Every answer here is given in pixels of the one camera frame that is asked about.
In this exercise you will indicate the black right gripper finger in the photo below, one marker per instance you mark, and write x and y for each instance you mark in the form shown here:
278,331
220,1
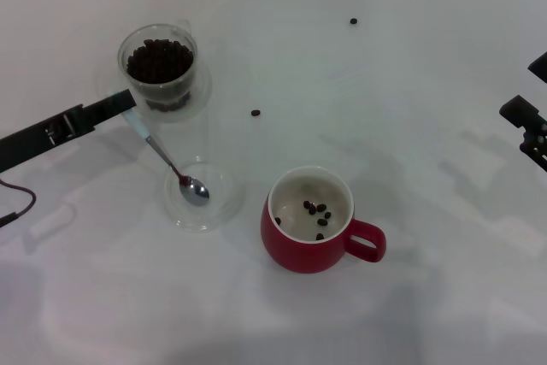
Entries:
539,68
534,125

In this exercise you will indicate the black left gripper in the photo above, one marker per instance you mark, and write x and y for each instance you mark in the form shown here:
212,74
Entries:
21,147

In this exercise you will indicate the red mug with white inside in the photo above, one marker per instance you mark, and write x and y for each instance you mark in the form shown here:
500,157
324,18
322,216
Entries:
295,258

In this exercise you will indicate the heap of coffee beans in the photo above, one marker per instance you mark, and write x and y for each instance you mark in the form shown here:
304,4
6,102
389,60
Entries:
158,61

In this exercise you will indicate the small clear glass dish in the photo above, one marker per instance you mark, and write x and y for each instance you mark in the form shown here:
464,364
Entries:
226,211

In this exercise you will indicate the clear double-wall glass cup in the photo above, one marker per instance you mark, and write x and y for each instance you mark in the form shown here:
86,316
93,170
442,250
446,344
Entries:
128,83

